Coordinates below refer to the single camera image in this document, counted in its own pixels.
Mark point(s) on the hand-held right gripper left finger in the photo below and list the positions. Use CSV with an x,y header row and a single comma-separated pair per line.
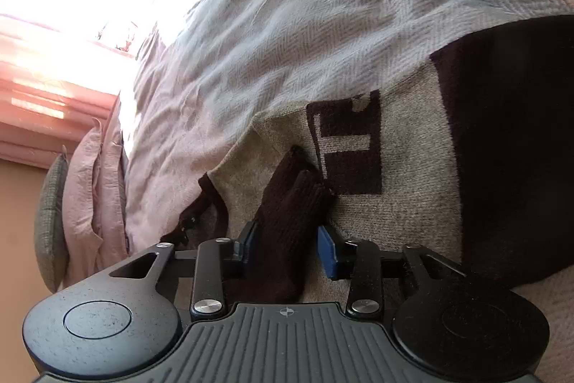
x,y
250,241

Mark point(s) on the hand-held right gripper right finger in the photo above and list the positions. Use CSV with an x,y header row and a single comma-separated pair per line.
x,y
327,253

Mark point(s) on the grey brown knit sweater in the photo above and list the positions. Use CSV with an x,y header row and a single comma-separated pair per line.
x,y
403,185

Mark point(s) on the pink pillows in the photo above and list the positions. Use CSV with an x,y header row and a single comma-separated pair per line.
x,y
114,185

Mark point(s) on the pink pillow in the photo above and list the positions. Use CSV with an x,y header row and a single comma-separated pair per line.
x,y
80,203

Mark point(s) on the grey checked pillow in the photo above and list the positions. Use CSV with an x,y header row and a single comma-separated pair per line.
x,y
49,226

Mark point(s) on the pink curtain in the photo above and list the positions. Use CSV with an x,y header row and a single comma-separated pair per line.
x,y
45,105

